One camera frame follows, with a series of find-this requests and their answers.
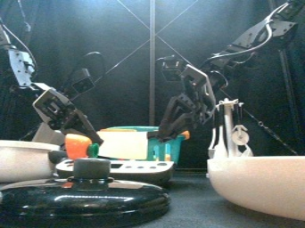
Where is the white toy cleaver black handle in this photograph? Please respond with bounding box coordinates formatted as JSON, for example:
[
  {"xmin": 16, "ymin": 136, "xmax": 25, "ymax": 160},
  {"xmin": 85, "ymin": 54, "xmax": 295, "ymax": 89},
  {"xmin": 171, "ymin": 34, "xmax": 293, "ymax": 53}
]
[{"xmin": 96, "ymin": 130, "xmax": 176, "ymax": 162}]

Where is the orange toy vegetable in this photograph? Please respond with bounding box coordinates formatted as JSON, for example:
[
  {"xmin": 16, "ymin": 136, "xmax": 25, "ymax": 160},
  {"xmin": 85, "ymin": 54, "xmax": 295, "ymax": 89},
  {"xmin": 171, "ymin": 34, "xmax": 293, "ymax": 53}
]
[{"xmin": 64, "ymin": 133, "xmax": 93, "ymax": 161}]

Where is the white angled plastic piece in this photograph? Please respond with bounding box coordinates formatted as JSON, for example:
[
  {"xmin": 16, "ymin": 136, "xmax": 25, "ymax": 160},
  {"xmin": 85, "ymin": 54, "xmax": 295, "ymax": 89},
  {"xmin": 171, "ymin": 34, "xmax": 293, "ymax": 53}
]
[{"xmin": 30, "ymin": 122, "xmax": 66, "ymax": 146}]

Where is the green toy knob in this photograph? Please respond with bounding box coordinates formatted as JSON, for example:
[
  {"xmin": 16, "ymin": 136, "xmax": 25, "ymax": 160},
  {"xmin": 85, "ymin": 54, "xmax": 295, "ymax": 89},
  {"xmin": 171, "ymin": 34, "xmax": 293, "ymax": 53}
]
[{"xmin": 86, "ymin": 142, "xmax": 101, "ymax": 159}]

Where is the teal plastic basket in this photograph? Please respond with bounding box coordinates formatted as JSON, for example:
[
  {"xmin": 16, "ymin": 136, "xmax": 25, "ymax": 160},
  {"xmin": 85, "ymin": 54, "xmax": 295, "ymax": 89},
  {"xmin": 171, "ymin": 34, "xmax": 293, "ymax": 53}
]
[{"xmin": 99, "ymin": 126, "xmax": 191, "ymax": 165}]

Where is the white utensil rack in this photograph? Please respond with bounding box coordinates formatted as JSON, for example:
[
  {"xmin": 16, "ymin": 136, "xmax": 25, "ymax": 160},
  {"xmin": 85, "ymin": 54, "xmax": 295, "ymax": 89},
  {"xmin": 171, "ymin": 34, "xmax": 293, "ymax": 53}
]
[{"xmin": 207, "ymin": 97, "xmax": 255, "ymax": 159}]

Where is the white toy spatula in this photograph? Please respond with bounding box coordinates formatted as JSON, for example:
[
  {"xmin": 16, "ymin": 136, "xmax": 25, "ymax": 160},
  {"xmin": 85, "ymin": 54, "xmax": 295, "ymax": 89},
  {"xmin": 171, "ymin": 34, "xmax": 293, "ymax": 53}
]
[{"xmin": 212, "ymin": 118, "xmax": 230, "ymax": 159}]

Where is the white toy pizza cutter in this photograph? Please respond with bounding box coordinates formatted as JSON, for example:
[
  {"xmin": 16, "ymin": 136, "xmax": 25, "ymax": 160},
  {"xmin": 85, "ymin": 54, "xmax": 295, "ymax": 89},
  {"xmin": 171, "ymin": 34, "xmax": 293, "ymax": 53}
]
[{"xmin": 231, "ymin": 102, "xmax": 250, "ymax": 147}]

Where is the small white bowl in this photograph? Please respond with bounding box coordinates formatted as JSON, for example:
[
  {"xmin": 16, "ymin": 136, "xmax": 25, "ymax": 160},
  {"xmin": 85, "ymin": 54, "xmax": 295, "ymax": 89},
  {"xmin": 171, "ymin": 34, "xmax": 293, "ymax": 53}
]
[{"xmin": 0, "ymin": 139, "xmax": 61, "ymax": 184}]

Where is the black and white toy stove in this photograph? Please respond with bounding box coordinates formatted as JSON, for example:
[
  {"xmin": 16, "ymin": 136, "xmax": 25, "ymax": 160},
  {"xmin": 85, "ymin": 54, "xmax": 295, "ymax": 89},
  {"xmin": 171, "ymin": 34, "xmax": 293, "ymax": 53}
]
[{"xmin": 53, "ymin": 159, "xmax": 176, "ymax": 186}]

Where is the black glossy pot lid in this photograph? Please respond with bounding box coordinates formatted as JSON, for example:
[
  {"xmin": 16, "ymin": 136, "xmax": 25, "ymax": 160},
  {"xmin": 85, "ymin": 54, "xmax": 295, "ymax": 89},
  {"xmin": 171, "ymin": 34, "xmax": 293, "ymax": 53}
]
[{"xmin": 0, "ymin": 158, "xmax": 172, "ymax": 228}]

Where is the large white bowl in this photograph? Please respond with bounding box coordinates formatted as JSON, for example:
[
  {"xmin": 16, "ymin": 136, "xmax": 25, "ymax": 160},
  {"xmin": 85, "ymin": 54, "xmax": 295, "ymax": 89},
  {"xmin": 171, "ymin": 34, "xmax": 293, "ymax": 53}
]
[{"xmin": 206, "ymin": 155, "xmax": 305, "ymax": 222}]

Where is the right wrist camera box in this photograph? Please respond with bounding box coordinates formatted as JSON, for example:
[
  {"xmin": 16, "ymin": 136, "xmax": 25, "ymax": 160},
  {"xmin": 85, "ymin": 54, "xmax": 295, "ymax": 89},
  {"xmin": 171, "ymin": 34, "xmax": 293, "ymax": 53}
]
[{"xmin": 159, "ymin": 56, "xmax": 188, "ymax": 83}]

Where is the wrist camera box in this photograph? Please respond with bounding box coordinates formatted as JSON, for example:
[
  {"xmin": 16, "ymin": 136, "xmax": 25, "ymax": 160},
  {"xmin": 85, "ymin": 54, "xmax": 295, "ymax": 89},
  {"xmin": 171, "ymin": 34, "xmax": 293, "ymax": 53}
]
[
  {"xmin": 70, "ymin": 68, "xmax": 97, "ymax": 95},
  {"xmin": 159, "ymin": 56, "xmax": 188, "ymax": 83}
]

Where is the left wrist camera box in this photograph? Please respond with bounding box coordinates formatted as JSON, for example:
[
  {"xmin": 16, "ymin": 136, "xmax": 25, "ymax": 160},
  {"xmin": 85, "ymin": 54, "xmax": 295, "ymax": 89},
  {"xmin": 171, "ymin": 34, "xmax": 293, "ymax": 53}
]
[{"xmin": 70, "ymin": 68, "xmax": 97, "ymax": 95}]

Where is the grey vertical frame pole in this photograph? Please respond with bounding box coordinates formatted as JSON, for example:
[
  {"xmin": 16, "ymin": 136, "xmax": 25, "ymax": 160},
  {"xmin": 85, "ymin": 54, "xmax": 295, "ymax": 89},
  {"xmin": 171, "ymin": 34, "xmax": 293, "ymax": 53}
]
[{"xmin": 147, "ymin": 0, "xmax": 157, "ymax": 127}]

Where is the black left camera cable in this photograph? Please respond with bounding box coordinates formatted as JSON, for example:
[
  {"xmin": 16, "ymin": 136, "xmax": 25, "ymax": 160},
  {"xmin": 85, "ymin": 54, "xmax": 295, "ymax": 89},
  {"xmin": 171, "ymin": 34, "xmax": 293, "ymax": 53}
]
[{"xmin": 81, "ymin": 51, "xmax": 107, "ymax": 84}]

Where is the grey right arm cable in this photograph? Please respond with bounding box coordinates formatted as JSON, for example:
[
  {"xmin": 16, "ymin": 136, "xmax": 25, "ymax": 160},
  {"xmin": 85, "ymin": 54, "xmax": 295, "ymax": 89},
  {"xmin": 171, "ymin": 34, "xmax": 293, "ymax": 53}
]
[{"xmin": 200, "ymin": 2, "xmax": 293, "ymax": 70}]

